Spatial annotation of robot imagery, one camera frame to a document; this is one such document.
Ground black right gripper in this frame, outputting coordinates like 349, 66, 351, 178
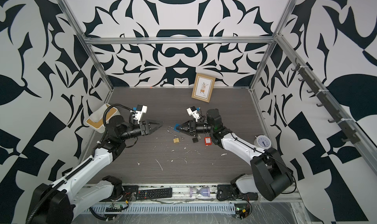
178, 120, 217, 137

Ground blue padlock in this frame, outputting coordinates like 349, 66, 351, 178
167, 124, 180, 134

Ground brass padlock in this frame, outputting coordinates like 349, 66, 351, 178
173, 135, 180, 143

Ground red padlock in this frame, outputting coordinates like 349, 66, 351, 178
204, 137, 212, 146

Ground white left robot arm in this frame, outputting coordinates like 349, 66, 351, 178
26, 104, 163, 224

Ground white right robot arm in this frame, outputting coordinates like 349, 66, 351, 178
176, 107, 296, 201

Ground white tissue box wooden lid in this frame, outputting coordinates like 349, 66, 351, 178
84, 104, 120, 134

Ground purple hourglass timer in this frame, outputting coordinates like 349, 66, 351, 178
189, 187, 211, 197

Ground black remote control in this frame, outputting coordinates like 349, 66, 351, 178
136, 188, 172, 200

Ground white alarm clock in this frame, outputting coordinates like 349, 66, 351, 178
254, 135, 272, 150

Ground green circuit board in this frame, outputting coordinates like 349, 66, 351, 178
235, 203, 253, 220

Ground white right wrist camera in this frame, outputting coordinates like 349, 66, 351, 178
187, 107, 201, 122

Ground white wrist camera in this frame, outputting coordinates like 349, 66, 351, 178
132, 105, 148, 123
187, 107, 201, 122

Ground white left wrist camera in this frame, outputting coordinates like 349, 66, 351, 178
132, 105, 148, 123

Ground wooden picture frame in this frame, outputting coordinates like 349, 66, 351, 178
191, 73, 216, 103

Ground small wired circuit board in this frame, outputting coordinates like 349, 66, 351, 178
105, 202, 129, 213

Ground black wall hook rail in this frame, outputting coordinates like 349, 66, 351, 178
292, 62, 361, 144

